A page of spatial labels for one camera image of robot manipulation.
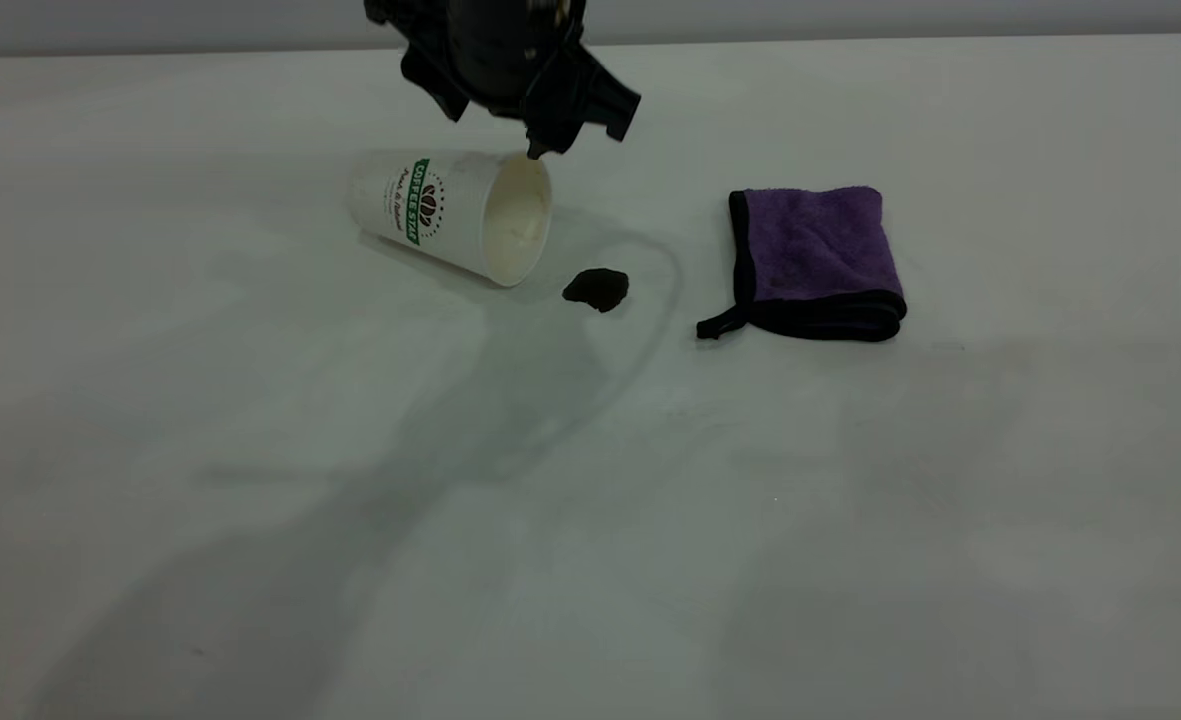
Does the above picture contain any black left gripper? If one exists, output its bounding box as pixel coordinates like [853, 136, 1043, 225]
[365, 0, 641, 161]

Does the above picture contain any white paper coffee cup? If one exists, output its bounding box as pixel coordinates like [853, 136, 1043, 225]
[347, 152, 554, 289]

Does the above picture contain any purple cloth with black trim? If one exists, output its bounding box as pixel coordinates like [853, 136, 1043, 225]
[696, 186, 908, 344]

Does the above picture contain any black spill lump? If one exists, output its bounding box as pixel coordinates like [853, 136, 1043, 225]
[562, 268, 631, 314]

